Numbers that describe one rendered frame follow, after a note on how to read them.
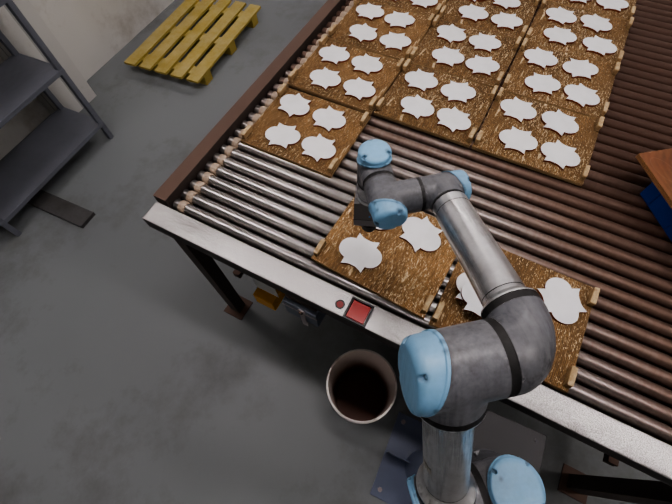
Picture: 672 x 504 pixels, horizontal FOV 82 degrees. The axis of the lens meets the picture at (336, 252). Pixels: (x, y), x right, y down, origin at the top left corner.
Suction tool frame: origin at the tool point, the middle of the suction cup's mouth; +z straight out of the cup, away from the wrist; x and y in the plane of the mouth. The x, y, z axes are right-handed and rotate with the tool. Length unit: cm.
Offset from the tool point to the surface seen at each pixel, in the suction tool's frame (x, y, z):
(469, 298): 14.6, -31.2, 13.0
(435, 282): 8.0, -22.4, 18.3
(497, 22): -128, -53, 17
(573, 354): 27, -61, 18
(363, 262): 3.5, 0.8, 17.2
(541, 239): -12, -58, 20
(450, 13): -136, -31, 18
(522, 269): 1, -50, 18
